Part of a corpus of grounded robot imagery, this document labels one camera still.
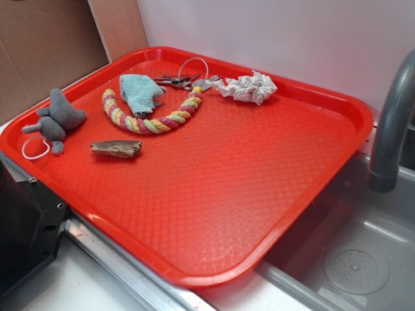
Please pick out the metal keys on ring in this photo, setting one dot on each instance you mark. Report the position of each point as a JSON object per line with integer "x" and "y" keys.
{"x": 189, "y": 82}

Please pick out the grey sink faucet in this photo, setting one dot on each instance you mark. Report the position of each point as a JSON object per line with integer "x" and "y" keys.
{"x": 393, "y": 145}

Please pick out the light blue cloth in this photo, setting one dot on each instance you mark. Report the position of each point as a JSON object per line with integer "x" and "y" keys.
{"x": 141, "y": 93}

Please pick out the grey plush elephant toy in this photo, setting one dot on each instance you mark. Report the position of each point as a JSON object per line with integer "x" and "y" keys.
{"x": 56, "y": 120}

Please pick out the crumpled white paper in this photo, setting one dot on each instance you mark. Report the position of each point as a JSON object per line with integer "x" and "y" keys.
{"x": 253, "y": 89}

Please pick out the white elastic loop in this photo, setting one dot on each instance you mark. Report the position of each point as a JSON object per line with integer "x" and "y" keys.
{"x": 46, "y": 151}

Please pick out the brown wood piece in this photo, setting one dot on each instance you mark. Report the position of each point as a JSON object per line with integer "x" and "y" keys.
{"x": 123, "y": 149}

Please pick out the grey plastic sink basin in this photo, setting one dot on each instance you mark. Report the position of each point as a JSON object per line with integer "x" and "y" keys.
{"x": 352, "y": 248}

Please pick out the brown cardboard panel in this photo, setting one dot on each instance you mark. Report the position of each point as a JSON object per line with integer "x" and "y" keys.
{"x": 52, "y": 44}

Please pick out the multicolour braided rope toy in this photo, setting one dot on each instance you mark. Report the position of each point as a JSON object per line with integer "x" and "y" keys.
{"x": 153, "y": 126}

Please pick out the red plastic tray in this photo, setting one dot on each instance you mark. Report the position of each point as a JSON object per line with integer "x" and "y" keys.
{"x": 202, "y": 204}

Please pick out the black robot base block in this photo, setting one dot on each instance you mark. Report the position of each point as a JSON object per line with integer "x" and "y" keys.
{"x": 32, "y": 221}

